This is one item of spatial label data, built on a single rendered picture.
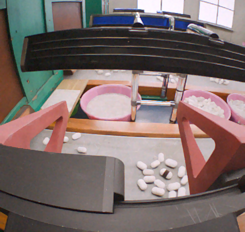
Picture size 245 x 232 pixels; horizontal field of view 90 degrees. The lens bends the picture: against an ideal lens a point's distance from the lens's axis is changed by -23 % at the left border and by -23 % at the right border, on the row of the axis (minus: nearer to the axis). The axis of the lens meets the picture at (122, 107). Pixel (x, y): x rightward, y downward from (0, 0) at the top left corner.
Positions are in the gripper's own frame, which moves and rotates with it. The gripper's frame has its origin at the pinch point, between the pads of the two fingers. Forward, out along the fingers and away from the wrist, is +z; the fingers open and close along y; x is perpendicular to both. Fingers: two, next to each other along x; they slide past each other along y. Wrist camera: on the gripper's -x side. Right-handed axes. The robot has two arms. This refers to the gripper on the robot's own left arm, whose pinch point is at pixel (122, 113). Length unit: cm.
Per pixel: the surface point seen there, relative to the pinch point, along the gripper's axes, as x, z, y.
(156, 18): -3, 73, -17
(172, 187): 31.1, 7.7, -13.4
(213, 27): 20, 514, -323
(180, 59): 0.3, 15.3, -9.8
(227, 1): -99, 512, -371
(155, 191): 31.3, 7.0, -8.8
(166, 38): -2.8, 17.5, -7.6
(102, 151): 33.0, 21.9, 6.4
